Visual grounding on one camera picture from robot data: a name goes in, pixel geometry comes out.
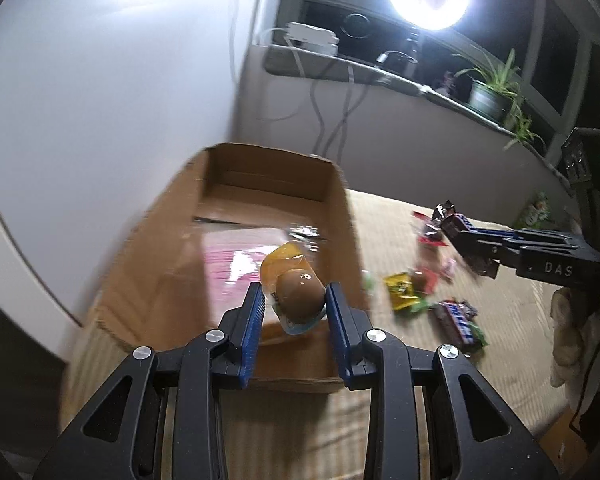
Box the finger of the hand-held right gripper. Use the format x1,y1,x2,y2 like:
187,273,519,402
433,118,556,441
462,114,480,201
472,226,581,247
454,232,526,275

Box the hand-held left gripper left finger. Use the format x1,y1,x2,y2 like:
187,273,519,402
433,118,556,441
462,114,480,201
32,282,268,480

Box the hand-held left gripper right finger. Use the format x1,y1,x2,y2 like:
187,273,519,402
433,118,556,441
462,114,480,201
325,281,561,480

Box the dark red snack packet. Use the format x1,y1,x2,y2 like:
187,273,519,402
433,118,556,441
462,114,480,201
412,210,448,248
412,269,442,294

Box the braised egg packet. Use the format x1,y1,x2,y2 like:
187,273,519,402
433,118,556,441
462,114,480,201
259,242,327,336

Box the yellow snack packet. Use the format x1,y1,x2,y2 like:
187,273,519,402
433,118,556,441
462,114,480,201
384,271,421,313

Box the brown cardboard box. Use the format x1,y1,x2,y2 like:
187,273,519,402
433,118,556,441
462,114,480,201
87,142,373,395

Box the person's right hand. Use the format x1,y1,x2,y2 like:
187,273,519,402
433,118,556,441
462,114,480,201
550,287,600,396

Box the green white plastic packet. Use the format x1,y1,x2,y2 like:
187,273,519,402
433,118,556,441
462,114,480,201
512,192,553,231

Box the bagged bread slices pink print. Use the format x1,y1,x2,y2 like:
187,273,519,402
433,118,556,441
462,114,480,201
202,227,291,346

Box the beige woven mat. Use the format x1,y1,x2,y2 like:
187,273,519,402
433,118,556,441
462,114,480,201
62,187,600,480

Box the small trailing plant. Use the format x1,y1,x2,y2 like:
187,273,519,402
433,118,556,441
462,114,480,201
502,102,549,155

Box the potted spider plant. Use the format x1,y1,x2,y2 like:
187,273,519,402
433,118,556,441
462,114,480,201
452,49,527,126

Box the black light stand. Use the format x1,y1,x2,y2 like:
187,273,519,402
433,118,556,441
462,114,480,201
377,30,423,78

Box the grey window sill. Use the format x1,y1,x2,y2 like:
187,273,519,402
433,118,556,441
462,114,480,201
262,42,563,173

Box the white power strip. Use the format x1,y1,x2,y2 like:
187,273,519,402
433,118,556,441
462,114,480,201
284,21,340,56

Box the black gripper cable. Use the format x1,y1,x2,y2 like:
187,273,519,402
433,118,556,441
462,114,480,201
567,300,600,431

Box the thin dark cable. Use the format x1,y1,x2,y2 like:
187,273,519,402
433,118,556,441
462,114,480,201
324,60,376,157
307,60,333,155

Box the dark window with frame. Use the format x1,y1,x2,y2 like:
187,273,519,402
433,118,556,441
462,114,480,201
300,0,600,131

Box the black round ring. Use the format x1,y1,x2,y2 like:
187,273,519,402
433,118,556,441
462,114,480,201
342,12,369,39

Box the white power cable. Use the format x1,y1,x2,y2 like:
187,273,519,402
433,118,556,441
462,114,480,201
257,27,311,78

